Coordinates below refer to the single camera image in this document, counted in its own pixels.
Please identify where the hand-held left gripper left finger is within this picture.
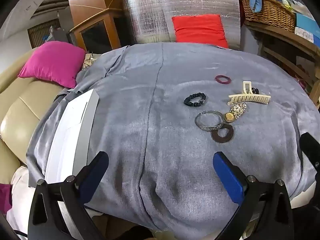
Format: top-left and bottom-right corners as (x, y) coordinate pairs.
(27, 151), (110, 240)

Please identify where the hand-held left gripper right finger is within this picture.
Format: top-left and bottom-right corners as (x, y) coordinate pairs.
(212, 151), (295, 240)

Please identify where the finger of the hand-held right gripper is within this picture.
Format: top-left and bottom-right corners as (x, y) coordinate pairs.
(300, 132), (320, 180)

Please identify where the brown ring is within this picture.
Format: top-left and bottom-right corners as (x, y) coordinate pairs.
(210, 123), (234, 144)

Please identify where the white organizer box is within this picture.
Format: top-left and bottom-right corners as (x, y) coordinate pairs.
(45, 89), (100, 233)

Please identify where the silver bangle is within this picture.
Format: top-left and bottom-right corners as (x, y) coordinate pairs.
(194, 110), (223, 132)

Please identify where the gold pearl brooch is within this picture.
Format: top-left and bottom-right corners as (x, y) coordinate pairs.
(224, 102), (248, 123)

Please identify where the black scrunchie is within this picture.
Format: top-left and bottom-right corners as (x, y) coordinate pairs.
(184, 93), (207, 108)

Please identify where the grey blanket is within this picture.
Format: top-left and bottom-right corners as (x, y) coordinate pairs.
(26, 42), (320, 230)

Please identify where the white cloth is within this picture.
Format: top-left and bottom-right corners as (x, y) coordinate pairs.
(6, 166), (45, 233)

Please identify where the cream hair claw clip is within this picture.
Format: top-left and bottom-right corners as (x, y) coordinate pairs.
(227, 81), (271, 106)

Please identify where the beige leather sofa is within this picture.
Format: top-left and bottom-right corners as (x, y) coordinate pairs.
(0, 47), (83, 185)

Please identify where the beige patterned cloth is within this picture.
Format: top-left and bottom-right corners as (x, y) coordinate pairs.
(81, 54), (97, 70)

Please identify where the wooden shelf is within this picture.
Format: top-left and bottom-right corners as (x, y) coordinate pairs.
(244, 20), (320, 105)

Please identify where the magenta pillow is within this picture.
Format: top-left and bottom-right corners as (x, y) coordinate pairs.
(18, 41), (86, 88)

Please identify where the light blue box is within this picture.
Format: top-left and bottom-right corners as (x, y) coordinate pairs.
(295, 12), (320, 43)

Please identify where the wicker basket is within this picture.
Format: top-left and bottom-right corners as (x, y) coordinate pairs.
(239, 0), (297, 33)

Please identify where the red cushion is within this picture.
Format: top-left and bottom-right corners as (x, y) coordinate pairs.
(172, 14), (229, 48)

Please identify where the silver foil panel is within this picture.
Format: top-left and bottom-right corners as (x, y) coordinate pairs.
(122, 0), (242, 50)

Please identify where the maroon hair tie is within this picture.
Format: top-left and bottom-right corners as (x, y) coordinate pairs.
(215, 74), (232, 84)

